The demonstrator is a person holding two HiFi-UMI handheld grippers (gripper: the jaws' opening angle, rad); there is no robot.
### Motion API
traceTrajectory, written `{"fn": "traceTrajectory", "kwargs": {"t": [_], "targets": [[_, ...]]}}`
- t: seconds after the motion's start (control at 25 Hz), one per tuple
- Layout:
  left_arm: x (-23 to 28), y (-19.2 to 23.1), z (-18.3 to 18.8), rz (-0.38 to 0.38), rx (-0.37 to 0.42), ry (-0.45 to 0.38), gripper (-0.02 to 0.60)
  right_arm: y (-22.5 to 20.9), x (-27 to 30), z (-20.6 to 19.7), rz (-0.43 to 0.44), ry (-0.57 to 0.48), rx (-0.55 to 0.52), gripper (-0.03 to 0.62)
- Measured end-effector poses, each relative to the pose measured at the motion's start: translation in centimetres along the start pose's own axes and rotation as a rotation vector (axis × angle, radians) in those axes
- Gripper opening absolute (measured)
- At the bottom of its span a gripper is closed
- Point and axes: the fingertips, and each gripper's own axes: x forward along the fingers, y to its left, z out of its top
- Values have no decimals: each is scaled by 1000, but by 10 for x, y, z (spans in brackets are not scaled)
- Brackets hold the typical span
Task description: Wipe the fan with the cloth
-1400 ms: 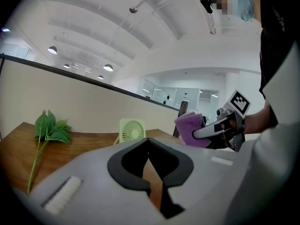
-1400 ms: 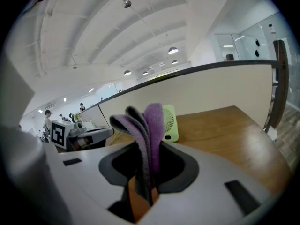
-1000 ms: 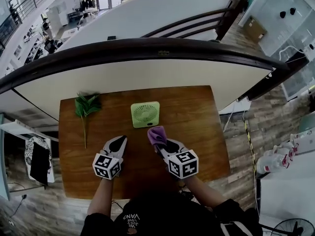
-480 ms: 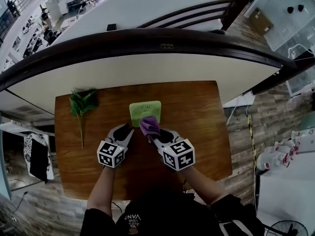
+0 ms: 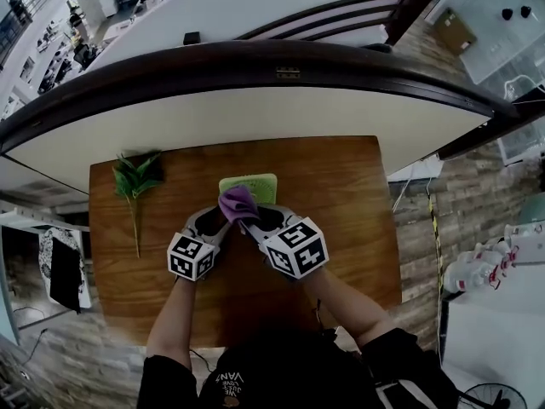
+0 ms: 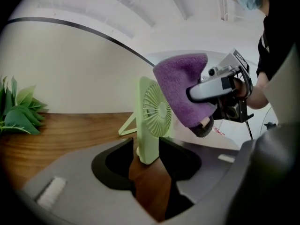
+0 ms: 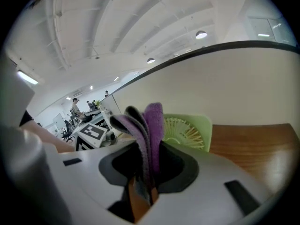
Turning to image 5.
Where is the white cable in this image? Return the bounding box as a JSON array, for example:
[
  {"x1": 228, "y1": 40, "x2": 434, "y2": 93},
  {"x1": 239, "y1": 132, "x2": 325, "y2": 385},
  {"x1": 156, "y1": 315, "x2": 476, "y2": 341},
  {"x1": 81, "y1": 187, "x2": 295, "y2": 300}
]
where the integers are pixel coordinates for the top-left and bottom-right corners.
[{"x1": 391, "y1": 163, "x2": 432, "y2": 213}]

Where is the artificial green leaf sprig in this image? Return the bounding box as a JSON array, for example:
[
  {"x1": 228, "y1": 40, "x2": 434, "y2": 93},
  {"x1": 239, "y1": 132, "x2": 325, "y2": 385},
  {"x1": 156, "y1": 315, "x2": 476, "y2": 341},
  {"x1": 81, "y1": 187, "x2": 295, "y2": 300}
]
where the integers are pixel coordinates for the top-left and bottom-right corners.
[{"x1": 111, "y1": 150, "x2": 165, "y2": 260}]

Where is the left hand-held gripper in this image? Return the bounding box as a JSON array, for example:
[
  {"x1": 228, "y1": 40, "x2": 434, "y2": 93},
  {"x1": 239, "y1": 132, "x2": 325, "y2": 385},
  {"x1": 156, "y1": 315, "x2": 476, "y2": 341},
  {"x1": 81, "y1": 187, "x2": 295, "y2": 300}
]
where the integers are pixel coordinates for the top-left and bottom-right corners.
[{"x1": 167, "y1": 205, "x2": 234, "y2": 281}]

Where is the black floor cable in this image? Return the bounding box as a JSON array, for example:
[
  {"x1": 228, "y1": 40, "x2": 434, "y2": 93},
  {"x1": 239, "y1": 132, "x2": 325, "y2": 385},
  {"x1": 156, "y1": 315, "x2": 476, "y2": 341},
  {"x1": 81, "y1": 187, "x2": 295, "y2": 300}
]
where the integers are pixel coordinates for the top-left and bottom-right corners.
[{"x1": 11, "y1": 304, "x2": 53, "y2": 360}]

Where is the black and white patterned cloth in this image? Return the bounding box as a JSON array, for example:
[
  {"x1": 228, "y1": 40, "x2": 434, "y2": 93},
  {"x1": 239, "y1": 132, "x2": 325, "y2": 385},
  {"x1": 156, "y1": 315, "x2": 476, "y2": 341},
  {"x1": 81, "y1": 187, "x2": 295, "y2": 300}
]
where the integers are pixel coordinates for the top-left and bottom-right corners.
[{"x1": 37, "y1": 227, "x2": 93, "y2": 309}]

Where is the purple wiping cloth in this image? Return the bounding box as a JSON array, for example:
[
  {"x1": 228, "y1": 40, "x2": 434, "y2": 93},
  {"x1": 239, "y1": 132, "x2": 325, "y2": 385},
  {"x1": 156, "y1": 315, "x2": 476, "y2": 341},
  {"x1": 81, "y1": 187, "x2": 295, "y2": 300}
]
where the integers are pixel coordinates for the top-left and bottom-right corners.
[{"x1": 217, "y1": 184, "x2": 261, "y2": 227}]

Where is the white spray bottle red trigger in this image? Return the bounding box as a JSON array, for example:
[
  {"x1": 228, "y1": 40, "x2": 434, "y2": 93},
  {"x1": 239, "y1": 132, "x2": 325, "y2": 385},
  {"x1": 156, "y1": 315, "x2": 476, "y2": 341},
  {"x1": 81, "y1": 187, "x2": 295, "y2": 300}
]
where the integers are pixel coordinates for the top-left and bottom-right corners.
[
  {"x1": 475, "y1": 239, "x2": 519, "y2": 281},
  {"x1": 442, "y1": 251, "x2": 491, "y2": 294}
]

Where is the cream partition with dark rail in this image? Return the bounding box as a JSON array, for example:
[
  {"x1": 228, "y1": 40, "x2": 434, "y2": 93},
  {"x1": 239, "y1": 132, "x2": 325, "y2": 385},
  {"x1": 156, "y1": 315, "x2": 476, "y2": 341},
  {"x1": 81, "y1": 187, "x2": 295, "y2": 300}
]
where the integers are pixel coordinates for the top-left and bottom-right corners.
[{"x1": 0, "y1": 39, "x2": 521, "y2": 196}]

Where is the brown cardboard box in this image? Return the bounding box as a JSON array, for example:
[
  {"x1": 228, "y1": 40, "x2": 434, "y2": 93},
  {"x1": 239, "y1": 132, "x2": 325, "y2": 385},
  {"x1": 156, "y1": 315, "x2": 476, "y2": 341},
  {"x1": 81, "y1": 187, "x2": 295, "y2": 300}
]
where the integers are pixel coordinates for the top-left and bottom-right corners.
[{"x1": 433, "y1": 8, "x2": 479, "y2": 55}]

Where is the white shoulder strap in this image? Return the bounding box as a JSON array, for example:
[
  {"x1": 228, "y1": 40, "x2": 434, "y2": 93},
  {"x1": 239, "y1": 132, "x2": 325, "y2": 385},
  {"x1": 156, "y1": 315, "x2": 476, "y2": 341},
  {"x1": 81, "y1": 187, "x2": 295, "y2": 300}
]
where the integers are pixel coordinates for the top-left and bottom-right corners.
[{"x1": 373, "y1": 378, "x2": 429, "y2": 409}]

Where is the person's right forearm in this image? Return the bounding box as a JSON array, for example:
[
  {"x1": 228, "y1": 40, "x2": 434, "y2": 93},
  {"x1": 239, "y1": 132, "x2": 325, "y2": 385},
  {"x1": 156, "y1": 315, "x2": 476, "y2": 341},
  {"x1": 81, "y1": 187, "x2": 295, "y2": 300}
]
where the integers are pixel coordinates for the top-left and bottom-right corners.
[{"x1": 297, "y1": 265, "x2": 396, "y2": 349}]

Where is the black office chair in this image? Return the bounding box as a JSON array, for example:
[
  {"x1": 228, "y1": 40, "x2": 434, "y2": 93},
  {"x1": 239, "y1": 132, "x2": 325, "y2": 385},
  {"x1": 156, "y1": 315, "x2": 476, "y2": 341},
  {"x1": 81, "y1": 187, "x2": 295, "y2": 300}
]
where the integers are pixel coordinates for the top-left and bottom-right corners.
[{"x1": 72, "y1": 42, "x2": 98, "y2": 70}]

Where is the green square fan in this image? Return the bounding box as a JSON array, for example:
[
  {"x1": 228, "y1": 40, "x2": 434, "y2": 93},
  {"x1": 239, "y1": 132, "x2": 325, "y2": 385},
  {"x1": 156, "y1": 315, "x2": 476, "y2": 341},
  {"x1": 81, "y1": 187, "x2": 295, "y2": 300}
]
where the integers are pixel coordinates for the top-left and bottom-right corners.
[{"x1": 218, "y1": 171, "x2": 279, "y2": 207}]

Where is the person's black printed t-shirt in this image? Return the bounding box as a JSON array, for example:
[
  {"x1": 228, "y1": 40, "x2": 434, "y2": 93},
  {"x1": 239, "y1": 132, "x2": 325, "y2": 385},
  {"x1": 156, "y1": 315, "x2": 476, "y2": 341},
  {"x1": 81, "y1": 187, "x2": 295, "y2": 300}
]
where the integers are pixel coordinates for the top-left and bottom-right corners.
[{"x1": 136, "y1": 325, "x2": 460, "y2": 409}]

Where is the white wooden chair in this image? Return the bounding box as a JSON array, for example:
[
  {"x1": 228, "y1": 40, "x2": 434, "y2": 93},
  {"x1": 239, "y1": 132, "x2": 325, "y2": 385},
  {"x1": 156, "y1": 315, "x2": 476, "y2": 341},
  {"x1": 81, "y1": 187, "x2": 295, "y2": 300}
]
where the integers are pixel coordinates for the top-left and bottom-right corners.
[{"x1": 0, "y1": 204, "x2": 94, "y2": 319}]

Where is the black garment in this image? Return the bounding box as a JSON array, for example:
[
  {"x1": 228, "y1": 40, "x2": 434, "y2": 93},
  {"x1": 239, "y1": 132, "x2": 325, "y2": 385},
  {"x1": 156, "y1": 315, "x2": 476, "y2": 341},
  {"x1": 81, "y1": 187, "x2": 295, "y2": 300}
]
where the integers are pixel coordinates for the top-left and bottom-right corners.
[{"x1": 49, "y1": 238, "x2": 85, "y2": 315}]

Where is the white table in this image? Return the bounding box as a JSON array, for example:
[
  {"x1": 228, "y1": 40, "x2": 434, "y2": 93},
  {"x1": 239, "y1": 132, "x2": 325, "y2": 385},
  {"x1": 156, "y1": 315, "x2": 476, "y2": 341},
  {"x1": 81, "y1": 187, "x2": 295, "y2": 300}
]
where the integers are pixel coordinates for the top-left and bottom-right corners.
[{"x1": 439, "y1": 286, "x2": 545, "y2": 400}]

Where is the yellow and black striped tape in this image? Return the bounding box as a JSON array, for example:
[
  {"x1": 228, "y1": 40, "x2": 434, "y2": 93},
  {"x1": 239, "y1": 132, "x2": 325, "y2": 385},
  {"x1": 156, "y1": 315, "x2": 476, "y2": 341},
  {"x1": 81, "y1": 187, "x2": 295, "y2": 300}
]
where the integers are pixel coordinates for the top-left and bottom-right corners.
[{"x1": 427, "y1": 193, "x2": 447, "y2": 349}]

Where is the dark wooden slatted chair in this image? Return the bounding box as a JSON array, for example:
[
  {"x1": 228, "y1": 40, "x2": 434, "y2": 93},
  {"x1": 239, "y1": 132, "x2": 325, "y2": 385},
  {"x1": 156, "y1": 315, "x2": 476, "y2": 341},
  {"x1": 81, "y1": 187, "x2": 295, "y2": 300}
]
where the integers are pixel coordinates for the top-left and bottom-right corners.
[{"x1": 232, "y1": 0, "x2": 452, "y2": 47}]

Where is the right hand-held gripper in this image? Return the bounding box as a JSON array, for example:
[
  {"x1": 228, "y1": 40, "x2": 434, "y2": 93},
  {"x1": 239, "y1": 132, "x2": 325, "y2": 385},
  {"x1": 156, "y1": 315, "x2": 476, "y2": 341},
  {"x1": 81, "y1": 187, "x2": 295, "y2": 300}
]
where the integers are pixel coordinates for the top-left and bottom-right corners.
[{"x1": 238, "y1": 204, "x2": 330, "y2": 280}]

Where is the person's left forearm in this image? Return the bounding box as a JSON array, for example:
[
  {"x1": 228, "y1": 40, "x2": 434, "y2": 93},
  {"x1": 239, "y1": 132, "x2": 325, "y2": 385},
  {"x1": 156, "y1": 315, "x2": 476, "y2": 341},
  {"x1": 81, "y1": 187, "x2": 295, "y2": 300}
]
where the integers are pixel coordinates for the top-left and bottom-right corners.
[{"x1": 146, "y1": 275, "x2": 199, "y2": 371}]

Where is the glass-topped table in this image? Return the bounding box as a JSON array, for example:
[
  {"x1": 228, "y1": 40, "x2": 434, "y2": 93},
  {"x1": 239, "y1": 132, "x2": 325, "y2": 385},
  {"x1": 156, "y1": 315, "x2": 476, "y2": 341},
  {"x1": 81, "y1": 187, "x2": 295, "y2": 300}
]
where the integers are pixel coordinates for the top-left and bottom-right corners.
[{"x1": 458, "y1": 0, "x2": 545, "y2": 85}]

